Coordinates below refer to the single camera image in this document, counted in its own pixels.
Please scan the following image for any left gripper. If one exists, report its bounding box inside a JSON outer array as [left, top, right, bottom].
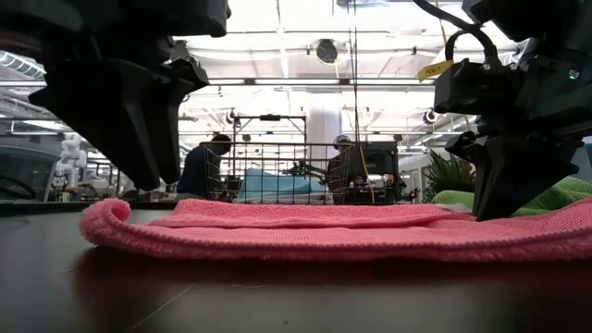
[[0, 0, 232, 191]]

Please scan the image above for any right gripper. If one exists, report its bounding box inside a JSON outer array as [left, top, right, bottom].
[[445, 39, 592, 222]]

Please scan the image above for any green microfiber towel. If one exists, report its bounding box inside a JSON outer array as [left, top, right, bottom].
[[432, 176, 592, 218]]

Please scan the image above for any gold wire basket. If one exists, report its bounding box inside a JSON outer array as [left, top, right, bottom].
[[199, 141, 355, 205]]

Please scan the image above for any pink microfiber towel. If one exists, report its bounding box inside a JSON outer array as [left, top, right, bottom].
[[78, 197, 592, 263]]

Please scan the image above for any small potted plant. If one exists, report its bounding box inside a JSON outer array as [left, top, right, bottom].
[[423, 150, 477, 195]]

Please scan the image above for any person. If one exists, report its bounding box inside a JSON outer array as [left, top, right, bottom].
[[327, 134, 353, 191], [177, 133, 232, 200]]

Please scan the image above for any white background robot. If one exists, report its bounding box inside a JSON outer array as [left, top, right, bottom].
[[51, 134, 89, 191]]

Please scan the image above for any black monitor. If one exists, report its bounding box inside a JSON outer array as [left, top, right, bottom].
[[351, 141, 400, 179]]

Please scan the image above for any grey machine cabinet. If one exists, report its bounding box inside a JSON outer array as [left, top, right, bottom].
[[0, 145, 59, 203]]

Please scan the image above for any white round column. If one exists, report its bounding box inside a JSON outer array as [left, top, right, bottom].
[[307, 104, 343, 145]]

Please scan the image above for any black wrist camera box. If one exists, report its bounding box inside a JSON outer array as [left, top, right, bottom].
[[433, 58, 526, 116]]

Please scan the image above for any yellow cable tag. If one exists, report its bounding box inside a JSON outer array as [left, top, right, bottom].
[[417, 59, 455, 83]]

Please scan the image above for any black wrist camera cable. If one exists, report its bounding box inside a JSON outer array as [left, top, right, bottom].
[[413, 0, 503, 66]]

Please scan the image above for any thin yellow cable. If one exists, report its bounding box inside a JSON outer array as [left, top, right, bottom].
[[359, 145, 376, 204]]

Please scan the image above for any black metal cart frame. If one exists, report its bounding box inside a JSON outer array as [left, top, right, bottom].
[[232, 114, 308, 144]]

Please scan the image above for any black hanging cable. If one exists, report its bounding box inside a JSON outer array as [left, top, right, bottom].
[[349, 0, 361, 144]]

